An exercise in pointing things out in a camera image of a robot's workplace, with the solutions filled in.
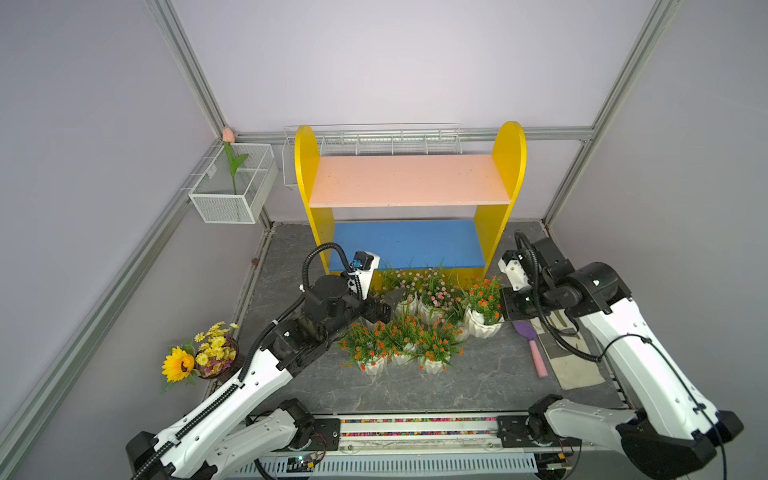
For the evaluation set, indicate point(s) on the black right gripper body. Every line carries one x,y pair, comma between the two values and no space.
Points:
519,305

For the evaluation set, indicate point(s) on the pink flower pot left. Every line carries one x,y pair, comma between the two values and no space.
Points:
382,286

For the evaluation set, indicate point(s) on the pink flower pot middle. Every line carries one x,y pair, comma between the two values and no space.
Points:
409,281

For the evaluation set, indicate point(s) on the white wire wall rack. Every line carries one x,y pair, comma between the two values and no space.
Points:
382,139

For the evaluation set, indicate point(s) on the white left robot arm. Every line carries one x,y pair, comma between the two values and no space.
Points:
212,441

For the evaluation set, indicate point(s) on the pink artificial tulip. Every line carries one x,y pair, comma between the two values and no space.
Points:
234,160

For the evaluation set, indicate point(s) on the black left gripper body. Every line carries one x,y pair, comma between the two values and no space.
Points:
368,309

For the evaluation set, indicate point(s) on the pink flower pot right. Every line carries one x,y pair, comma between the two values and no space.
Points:
438,294

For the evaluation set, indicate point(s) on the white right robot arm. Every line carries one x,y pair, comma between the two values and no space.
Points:
672,429

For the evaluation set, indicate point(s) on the pink flower pot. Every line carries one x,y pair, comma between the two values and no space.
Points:
382,286
438,294
409,281

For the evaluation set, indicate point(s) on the white mesh wall basket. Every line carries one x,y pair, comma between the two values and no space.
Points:
210,190

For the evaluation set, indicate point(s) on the sunflower bouquet basket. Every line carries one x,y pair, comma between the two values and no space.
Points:
209,355

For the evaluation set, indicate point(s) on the yellow pink blue shelf rack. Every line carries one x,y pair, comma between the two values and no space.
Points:
490,184

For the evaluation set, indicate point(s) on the orange flower pot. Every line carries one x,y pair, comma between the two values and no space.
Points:
437,345
481,302
364,348
402,335

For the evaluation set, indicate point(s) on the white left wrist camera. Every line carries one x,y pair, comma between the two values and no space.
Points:
363,266

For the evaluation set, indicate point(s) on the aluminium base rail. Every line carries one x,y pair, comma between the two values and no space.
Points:
384,446

